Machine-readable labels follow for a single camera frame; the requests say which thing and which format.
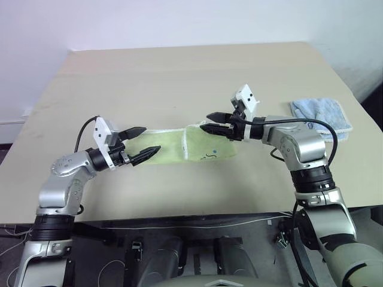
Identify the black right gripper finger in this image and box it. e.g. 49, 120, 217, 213
206, 112, 236, 124
199, 123, 234, 137

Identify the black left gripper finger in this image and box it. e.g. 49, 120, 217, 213
119, 126, 147, 141
130, 145, 162, 167

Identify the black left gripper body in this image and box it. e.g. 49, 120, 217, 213
107, 141, 134, 167

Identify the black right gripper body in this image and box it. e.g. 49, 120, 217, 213
229, 109, 248, 142

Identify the green towel with white trim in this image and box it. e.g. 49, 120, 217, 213
124, 120, 237, 165

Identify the folded light blue towel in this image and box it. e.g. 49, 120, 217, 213
289, 97, 354, 143

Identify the dark rounded grey shape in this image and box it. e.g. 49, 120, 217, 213
143, 236, 185, 285

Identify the olive robot torso cover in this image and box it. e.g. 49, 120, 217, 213
155, 270, 288, 287

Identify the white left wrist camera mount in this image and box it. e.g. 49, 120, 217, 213
93, 117, 120, 171

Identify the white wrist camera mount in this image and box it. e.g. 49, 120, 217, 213
230, 84, 260, 120
93, 117, 120, 171

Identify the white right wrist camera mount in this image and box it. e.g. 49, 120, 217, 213
230, 84, 260, 120

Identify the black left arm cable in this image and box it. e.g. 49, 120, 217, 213
74, 117, 98, 153

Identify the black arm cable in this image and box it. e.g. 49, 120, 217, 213
74, 117, 98, 153
245, 118, 339, 287

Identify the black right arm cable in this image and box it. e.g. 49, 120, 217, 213
245, 118, 339, 287

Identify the thin white cable under table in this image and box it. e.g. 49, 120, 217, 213
101, 216, 293, 230

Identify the black metal table frame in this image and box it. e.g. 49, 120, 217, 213
71, 213, 318, 287

